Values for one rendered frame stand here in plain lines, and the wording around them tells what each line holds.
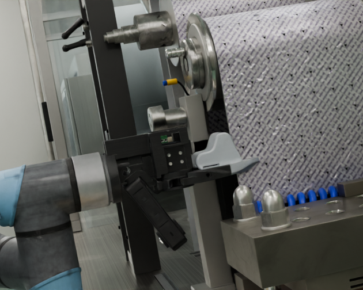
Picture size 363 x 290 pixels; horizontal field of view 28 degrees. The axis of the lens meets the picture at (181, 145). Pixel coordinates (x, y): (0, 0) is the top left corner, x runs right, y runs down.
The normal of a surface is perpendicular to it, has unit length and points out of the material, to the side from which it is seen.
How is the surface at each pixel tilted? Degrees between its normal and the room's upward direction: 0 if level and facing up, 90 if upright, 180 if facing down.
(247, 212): 90
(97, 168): 62
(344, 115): 90
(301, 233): 90
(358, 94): 90
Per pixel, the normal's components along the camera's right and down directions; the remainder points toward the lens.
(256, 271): -0.97, 0.18
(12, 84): 0.18, 0.02
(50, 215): 0.55, -0.06
